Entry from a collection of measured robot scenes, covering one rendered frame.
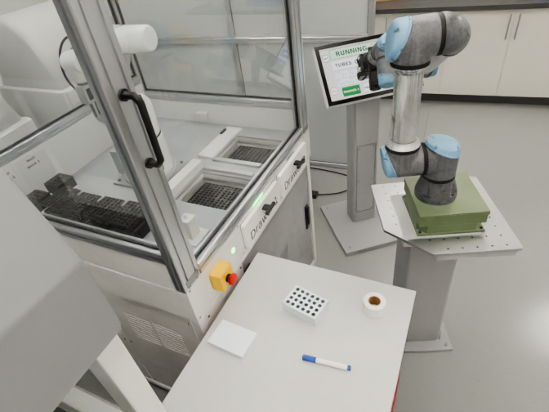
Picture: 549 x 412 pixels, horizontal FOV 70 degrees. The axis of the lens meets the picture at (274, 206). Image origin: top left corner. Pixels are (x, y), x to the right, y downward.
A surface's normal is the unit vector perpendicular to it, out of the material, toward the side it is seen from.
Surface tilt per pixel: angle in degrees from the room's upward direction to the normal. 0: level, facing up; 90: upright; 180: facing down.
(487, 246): 0
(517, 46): 90
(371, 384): 0
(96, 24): 90
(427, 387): 0
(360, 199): 90
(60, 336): 90
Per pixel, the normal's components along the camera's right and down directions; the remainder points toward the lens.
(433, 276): -0.02, 0.62
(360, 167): 0.23, 0.58
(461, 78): -0.36, 0.61
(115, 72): 0.91, 0.17
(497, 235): -0.12, -0.78
